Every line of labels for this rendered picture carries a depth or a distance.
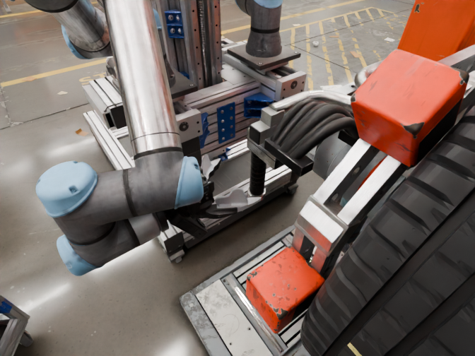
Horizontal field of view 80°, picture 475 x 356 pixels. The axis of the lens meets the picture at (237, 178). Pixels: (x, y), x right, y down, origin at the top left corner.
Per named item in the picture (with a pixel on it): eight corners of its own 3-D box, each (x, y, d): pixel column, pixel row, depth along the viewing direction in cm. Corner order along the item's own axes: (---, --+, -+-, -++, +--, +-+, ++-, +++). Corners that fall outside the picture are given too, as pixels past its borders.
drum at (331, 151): (380, 244, 56) (411, 198, 46) (303, 182, 69) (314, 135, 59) (418, 212, 62) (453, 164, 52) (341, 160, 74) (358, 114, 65)
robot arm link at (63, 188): (119, 148, 42) (137, 198, 49) (35, 162, 40) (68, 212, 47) (118, 184, 36) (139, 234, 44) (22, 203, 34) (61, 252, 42)
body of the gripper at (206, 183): (218, 181, 52) (157, 210, 47) (220, 210, 58) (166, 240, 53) (197, 159, 56) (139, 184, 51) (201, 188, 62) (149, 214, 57)
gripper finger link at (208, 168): (220, 143, 63) (204, 170, 57) (221, 163, 67) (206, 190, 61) (207, 140, 64) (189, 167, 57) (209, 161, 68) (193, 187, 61)
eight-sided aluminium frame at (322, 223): (291, 340, 62) (378, 143, 24) (272, 314, 66) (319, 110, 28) (424, 223, 85) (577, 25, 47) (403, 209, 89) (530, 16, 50)
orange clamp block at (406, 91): (413, 171, 32) (416, 133, 25) (355, 137, 37) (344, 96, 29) (456, 124, 32) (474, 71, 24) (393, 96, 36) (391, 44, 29)
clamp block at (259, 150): (273, 171, 54) (276, 150, 50) (245, 147, 59) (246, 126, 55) (293, 161, 56) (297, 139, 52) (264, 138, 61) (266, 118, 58)
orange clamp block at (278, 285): (318, 300, 45) (275, 336, 41) (284, 263, 49) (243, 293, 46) (328, 280, 40) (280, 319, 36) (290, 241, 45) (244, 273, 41)
